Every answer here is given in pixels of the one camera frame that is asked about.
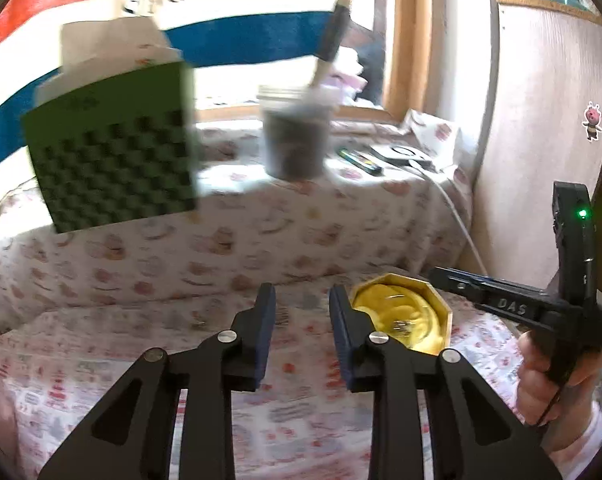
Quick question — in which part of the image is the plastic jar with dark contents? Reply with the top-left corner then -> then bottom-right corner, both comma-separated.
257,85 -> 340,181

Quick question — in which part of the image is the gold octagonal jewelry box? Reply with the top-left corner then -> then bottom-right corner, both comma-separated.
350,273 -> 454,356

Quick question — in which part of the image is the light wooden cabinet panel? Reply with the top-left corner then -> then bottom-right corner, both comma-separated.
473,0 -> 602,292

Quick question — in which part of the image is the striped curtain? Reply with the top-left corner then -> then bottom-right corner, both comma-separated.
0,0 -> 353,181

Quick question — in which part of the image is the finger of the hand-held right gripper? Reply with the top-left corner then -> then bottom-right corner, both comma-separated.
428,266 -> 550,322

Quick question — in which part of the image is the white power bank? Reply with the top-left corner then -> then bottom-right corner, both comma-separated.
371,144 -> 435,169

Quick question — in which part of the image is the strawberry print sheet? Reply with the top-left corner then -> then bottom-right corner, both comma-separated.
0,280 -> 532,480

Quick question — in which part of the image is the person's right forearm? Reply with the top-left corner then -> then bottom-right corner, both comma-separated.
551,400 -> 602,480

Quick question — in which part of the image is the white charging cable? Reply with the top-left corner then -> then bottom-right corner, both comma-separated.
408,160 -> 488,277

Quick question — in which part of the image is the green checkered tissue box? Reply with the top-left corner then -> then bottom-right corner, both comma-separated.
20,60 -> 202,234

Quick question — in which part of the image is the person's right hand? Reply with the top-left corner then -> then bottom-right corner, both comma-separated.
516,332 -> 602,454

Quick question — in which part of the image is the cartoon sticker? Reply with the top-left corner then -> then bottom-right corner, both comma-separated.
582,102 -> 602,142

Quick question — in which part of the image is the wooden window frame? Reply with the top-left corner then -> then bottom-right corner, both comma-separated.
196,0 -> 482,137

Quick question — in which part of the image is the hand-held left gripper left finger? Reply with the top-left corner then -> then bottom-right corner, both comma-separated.
38,282 -> 277,480

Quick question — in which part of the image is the bear print cloth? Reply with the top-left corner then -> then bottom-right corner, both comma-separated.
0,110 -> 478,332

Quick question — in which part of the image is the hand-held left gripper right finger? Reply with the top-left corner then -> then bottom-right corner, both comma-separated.
328,284 -> 564,480

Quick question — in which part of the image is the yellow cloth lining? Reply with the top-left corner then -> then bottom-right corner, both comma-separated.
353,282 -> 440,349

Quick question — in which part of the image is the white tissue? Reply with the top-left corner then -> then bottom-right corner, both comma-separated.
34,19 -> 183,106

